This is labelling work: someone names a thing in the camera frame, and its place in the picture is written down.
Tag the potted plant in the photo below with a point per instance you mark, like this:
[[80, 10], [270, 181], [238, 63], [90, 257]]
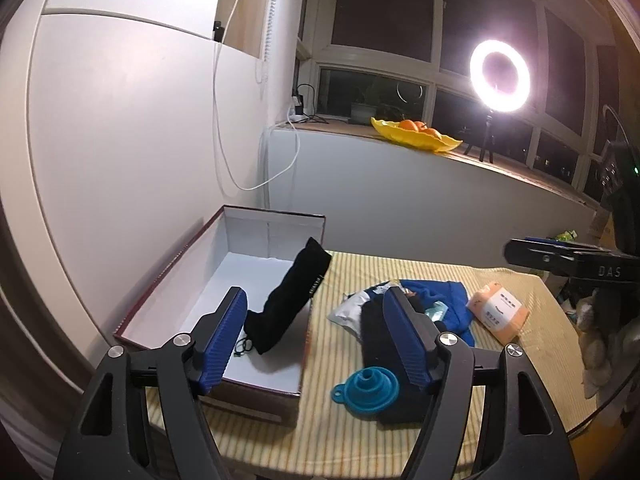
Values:
[[362, 110]]

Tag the orange fruit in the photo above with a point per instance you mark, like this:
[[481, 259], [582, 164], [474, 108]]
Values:
[[432, 133], [410, 124]]

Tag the teal silicone funnel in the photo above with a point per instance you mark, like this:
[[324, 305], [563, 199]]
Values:
[[370, 390]]

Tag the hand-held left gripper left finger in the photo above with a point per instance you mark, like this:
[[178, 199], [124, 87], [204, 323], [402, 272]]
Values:
[[227, 340]]

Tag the yellow striped mat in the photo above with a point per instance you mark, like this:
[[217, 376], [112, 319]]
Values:
[[525, 385]]

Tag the blue cloth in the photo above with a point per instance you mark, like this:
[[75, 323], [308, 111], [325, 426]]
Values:
[[450, 300]]

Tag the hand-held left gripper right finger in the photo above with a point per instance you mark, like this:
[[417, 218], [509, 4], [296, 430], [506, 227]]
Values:
[[402, 340]]

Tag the black wall device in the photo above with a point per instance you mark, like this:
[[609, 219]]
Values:
[[218, 30]]

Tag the orange tissue pack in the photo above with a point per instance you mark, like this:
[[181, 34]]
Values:
[[500, 312]]

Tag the green packet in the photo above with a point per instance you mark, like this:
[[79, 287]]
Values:
[[566, 235]]

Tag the yellow fruit tray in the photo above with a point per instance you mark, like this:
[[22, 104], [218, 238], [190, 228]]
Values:
[[400, 135]]

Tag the black knit hat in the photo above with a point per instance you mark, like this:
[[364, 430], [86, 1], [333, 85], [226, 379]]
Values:
[[375, 330]]

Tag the black light tripod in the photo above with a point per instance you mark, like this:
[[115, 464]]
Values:
[[486, 135]]

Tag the dark red cardboard box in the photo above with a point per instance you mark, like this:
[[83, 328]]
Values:
[[175, 305]]

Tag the person's right hand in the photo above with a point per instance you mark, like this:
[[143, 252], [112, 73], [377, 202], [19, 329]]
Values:
[[595, 350]]

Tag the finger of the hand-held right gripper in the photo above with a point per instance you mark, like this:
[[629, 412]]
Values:
[[550, 257]]

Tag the brown cardboard carton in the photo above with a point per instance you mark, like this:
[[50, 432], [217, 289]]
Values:
[[606, 227]]

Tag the black cloth pouch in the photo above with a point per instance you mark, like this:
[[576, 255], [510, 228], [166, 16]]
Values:
[[295, 290]]

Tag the white power strip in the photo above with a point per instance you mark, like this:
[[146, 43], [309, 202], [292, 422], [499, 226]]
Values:
[[297, 118]]

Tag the black charger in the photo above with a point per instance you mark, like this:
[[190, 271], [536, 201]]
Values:
[[299, 110]]

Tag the white plastic packet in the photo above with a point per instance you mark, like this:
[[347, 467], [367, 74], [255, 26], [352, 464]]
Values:
[[347, 315]]

